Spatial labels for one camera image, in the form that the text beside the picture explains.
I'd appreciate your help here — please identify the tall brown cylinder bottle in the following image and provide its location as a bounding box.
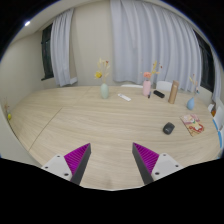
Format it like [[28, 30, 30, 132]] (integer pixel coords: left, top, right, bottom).
[[168, 80, 179, 104]]

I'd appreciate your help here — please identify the left white curtain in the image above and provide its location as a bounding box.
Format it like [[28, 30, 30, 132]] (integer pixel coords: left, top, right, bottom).
[[50, 8, 77, 87]]

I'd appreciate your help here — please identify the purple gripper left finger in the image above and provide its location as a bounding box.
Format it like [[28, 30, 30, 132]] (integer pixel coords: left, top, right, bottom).
[[41, 142, 92, 186]]

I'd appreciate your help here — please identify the white remote control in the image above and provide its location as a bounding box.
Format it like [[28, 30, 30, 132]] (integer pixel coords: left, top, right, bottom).
[[118, 94, 131, 102]]

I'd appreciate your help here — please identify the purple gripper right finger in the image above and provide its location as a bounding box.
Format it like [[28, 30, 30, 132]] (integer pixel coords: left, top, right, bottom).
[[131, 142, 184, 186]]

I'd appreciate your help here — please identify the black computer mouse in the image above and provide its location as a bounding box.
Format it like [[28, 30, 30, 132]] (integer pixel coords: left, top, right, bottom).
[[163, 122, 175, 135]]

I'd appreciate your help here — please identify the dark window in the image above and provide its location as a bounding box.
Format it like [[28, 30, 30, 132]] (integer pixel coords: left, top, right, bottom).
[[41, 25, 54, 80], [195, 33, 215, 92]]

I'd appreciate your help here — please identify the left dark window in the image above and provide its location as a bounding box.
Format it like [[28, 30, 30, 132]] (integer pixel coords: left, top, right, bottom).
[[41, 25, 54, 80]]

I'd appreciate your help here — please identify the pink vase with flowers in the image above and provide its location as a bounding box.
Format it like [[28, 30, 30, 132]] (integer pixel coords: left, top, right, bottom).
[[143, 61, 162, 96]]

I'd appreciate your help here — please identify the green vase with yellow flowers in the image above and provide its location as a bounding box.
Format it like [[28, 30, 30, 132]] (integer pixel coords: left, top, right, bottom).
[[94, 59, 110, 99]]

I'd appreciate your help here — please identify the right dark window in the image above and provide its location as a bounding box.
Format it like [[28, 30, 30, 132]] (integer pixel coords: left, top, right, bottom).
[[195, 33, 215, 92]]

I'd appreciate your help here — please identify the white chair behind table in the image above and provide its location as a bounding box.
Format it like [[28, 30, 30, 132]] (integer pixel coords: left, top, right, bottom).
[[156, 81, 172, 92]]

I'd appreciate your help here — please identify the white blue chair right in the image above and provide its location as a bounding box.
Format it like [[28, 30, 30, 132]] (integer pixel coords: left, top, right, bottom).
[[208, 98, 224, 150]]

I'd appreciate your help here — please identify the white chair far middle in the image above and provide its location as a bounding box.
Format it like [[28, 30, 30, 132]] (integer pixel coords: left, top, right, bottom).
[[121, 84, 143, 89]]

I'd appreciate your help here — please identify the blue vase with dried stems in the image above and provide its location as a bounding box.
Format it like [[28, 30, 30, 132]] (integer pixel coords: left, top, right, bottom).
[[186, 74, 199, 110]]

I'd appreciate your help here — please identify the large right white curtain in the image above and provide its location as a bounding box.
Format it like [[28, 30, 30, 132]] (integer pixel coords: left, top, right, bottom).
[[110, 0, 201, 92]]

